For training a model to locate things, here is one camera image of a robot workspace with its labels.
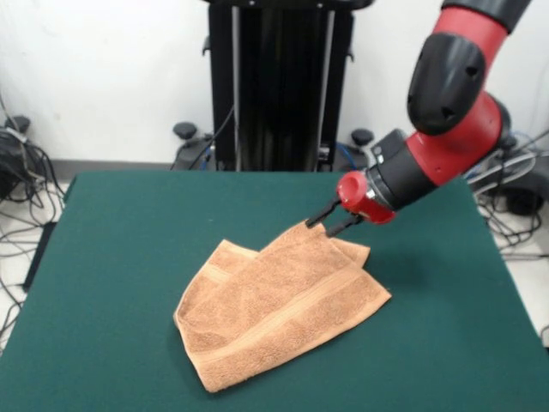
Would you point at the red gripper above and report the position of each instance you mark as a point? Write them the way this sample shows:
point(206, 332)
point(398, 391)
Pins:
point(364, 199)

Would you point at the tan terry towel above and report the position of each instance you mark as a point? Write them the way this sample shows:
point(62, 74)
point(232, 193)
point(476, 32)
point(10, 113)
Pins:
point(279, 309)

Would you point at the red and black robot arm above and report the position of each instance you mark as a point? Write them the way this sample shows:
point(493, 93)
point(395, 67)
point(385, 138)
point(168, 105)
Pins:
point(454, 107)

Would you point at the dark grey stand base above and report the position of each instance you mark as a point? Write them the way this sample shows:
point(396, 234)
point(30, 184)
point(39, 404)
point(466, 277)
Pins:
point(10, 167)
point(521, 193)

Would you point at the dark green table cloth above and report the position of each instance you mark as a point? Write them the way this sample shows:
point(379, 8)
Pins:
point(128, 214)

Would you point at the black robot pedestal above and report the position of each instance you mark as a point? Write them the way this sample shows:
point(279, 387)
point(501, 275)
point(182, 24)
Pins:
point(279, 86)

